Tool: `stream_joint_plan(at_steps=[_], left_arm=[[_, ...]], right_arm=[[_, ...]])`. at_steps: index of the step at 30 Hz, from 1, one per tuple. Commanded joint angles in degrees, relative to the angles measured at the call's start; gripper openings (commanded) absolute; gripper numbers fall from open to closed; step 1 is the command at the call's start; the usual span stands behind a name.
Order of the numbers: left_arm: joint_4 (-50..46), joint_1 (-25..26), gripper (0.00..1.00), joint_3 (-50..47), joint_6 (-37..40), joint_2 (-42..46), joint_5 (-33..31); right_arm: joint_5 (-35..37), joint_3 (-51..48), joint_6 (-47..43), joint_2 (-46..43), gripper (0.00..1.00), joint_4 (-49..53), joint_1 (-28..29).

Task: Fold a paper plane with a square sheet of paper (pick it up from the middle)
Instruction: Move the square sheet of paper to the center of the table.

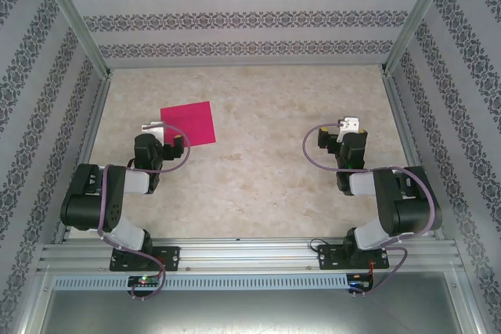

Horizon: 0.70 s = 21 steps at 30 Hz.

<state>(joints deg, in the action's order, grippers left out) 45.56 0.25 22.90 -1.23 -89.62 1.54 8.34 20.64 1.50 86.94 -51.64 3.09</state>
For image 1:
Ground right aluminium frame post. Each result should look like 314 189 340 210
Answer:
381 0 459 75

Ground aluminium side rail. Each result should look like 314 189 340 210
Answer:
52 71 113 245
381 71 445 239

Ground aluminium frame post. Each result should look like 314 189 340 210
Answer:
33 0 113 77
381 0 459 75

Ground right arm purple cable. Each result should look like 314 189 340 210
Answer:
304 122 438 298

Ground pink square paper sheet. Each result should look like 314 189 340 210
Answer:
160 102 218 149

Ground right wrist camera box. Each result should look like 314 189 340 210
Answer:
338 116 362 142

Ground grey metal sheet panel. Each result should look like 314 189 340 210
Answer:
23 271 478 334

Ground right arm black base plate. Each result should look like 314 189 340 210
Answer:
316 242 391 271

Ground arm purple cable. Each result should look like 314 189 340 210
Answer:
96 122 193 302
304 122 438 298

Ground left aluminium side rail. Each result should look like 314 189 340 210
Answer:
52 71 113 245

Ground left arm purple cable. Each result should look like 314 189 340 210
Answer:
96 122 193 302

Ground grey slotted cable duct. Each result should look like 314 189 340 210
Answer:
52 273 349 290

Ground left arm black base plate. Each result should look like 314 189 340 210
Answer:
108 246 182 272

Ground right aluminium side rail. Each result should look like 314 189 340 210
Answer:
381 71 445 239

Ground left aluminium frame post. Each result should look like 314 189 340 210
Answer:
33 0 113 77

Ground aluminium mounting rail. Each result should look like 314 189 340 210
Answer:
37 236 459 272

